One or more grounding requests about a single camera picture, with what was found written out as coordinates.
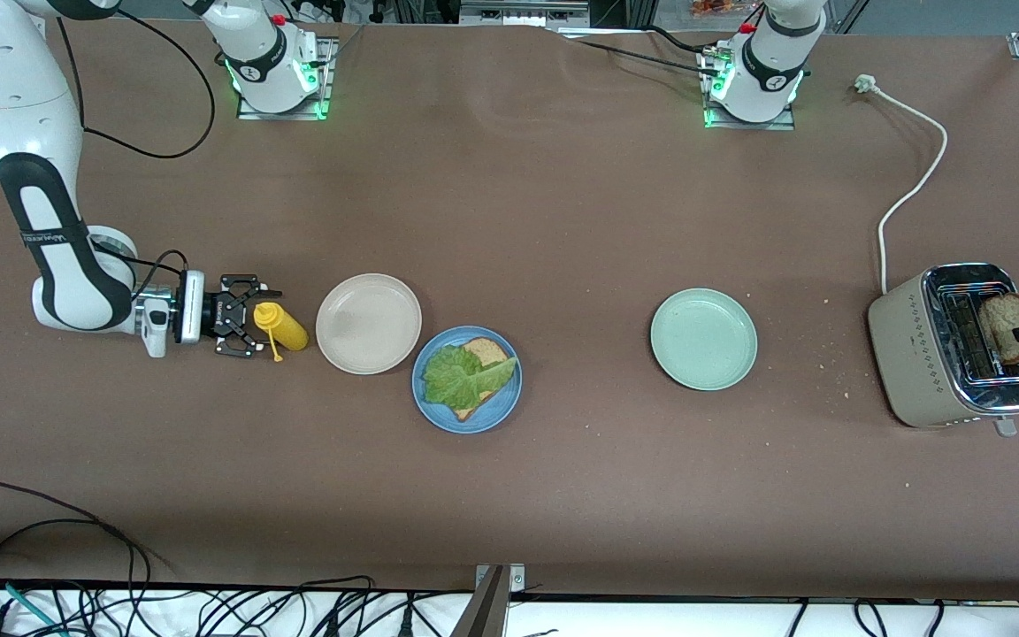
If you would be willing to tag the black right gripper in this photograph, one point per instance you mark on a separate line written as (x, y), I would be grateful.
(211, 318)

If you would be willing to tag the yellow squeeze bottle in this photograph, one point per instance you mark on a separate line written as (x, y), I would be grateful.
(290, 334)

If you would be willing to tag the rounded brown bread slice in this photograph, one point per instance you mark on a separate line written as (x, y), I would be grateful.
(1000, 318)

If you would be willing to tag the green lettuce leaf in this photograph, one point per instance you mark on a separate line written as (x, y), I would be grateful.
(465, 380)

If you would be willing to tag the square brown bread slice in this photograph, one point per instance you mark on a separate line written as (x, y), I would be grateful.
(490, 351)

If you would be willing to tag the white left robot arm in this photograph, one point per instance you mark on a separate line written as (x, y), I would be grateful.
(766, 62)

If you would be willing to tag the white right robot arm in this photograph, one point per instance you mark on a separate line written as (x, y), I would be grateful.
(14, 97)

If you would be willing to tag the beige plate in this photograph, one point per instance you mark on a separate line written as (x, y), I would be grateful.
(368, 323)

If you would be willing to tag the blue plate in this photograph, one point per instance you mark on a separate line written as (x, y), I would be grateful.
(487, 420)

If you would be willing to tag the pale green plate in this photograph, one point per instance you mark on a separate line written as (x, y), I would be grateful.
(704, 341)

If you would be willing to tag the beige metal toaster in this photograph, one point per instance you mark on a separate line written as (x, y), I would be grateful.
(912, 354)

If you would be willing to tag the orange snack packet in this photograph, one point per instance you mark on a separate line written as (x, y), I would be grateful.
(715, 8)

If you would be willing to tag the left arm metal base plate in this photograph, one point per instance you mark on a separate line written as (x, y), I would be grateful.
(779, 126)

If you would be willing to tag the metal table edge bracket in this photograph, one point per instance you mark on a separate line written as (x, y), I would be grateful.
(501, 588)

